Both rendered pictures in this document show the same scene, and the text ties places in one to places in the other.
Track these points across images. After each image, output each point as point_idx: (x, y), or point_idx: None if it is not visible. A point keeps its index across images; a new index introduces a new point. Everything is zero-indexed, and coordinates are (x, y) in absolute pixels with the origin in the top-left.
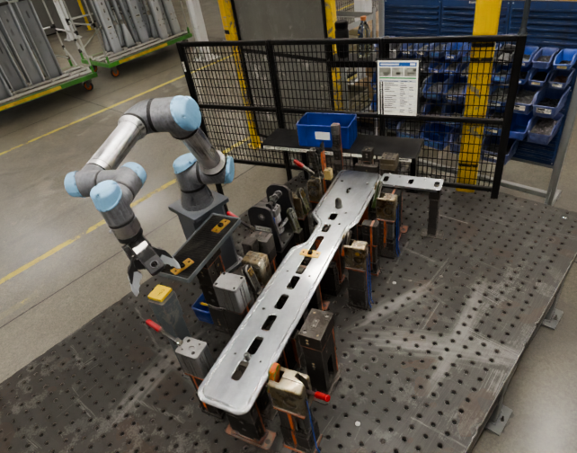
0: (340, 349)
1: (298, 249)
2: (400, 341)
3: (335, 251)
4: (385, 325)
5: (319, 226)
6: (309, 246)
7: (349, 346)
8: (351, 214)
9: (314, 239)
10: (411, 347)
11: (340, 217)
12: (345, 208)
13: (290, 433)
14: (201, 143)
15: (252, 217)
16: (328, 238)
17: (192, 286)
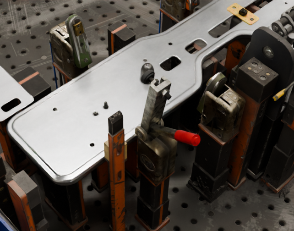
0: (226, 30)
1: (256, 27)
2: (158, 12)
3: (204, 6)
4: (160, 32)
5: (205, 50)
6: (238, 24)
7: (215, 28)
8: (138, 52)
9: (225, 33)
10: (151, 4)
11: (161, 54)
12: (139, 68)
13: None
14: None
15: None
16: (203, 26)
17: None
